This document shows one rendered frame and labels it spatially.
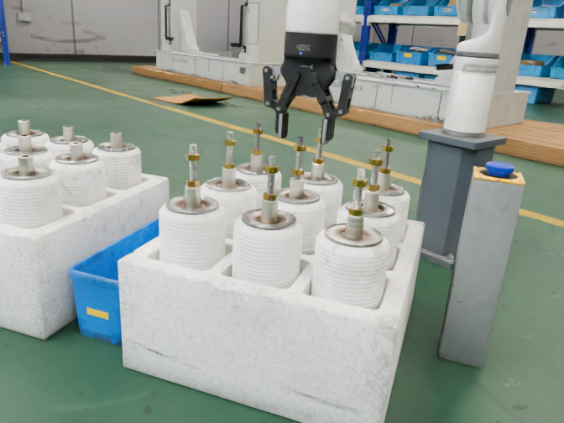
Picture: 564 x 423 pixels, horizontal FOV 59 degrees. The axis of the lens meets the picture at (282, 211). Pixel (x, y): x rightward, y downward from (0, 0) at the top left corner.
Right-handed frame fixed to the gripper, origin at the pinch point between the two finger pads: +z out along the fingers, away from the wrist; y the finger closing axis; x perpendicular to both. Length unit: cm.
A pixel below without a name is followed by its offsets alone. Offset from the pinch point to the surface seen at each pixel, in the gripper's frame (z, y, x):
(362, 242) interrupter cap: 10.0, 13.7, -13.5
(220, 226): 12.3, -6.8, -12.9
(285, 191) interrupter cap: 10.2, -2.7, 0.8
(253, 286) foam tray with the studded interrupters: 17.3, 1.2, -18.1
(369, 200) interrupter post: 8.6, 11.3, -0.5
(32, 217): 16.3, -38.7, -17.1
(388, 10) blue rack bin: -44, -114, 575
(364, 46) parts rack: -1, -140, 582
